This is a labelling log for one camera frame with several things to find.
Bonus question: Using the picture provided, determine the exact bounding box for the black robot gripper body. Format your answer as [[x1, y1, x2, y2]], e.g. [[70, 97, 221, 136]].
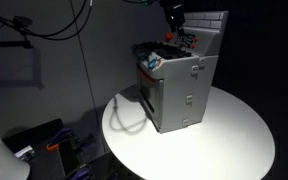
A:
[[159, 0, 184, 13]]

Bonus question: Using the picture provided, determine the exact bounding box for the grey toy cooker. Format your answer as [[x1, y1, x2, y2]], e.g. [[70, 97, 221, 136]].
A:
[[131, 11, 229, 133]]

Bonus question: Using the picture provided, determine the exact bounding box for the red round timer knob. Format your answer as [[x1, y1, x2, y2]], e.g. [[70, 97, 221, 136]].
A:
[[165, 32, 173, 40]]

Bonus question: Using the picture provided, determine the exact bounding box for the blue stove knob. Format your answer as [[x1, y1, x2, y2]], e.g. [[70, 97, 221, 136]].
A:
[[137, 48, 150, 61], [147, 58, 158, 69]]

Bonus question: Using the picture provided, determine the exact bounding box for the blue stove knob far right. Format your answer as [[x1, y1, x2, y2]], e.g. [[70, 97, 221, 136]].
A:
[[147, 58, 158, 69]]

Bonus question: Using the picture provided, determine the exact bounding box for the purple clamp upper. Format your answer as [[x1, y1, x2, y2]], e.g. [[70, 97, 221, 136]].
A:
[[50, 128, 73, 143]]

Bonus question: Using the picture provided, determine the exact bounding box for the purple clamp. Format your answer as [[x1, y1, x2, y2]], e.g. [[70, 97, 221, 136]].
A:
[[67, 167, 91, 180], [50, 128, 73, 143]]

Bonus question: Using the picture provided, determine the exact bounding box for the purple clamp lower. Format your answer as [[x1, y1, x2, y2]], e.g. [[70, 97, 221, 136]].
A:
[[67, 167, 91, 180]]

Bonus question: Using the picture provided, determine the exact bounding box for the black equipment cart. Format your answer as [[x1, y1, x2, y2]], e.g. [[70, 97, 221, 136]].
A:
[[3, 119, 95, 180]]

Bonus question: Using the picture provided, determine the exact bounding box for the red oven door handle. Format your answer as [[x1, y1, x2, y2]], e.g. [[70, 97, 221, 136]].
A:
[[137, 67, 155, 85]]

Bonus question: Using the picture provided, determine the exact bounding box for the black hanging cable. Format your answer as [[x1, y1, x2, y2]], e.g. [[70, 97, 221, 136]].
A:
[[0, 0, 94, 42]]

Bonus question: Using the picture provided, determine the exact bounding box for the black camera on stand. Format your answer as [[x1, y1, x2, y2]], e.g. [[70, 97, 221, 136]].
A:
[[13, 16, 33, 35]]

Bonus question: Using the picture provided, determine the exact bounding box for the orange clamp handle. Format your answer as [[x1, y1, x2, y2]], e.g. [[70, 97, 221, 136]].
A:
[[46, 144, 59, 151]]

